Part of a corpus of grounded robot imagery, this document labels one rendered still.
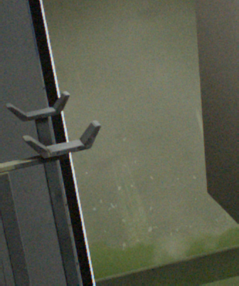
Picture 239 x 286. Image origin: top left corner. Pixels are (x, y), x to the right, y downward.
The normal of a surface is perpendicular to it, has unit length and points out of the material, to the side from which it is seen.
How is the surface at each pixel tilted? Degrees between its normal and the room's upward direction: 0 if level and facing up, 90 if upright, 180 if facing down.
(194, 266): 91
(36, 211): 90
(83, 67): 57
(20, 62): 90
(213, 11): 90
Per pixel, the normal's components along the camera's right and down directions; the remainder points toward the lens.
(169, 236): 0.09, -0.36
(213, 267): 0.21, 0.19
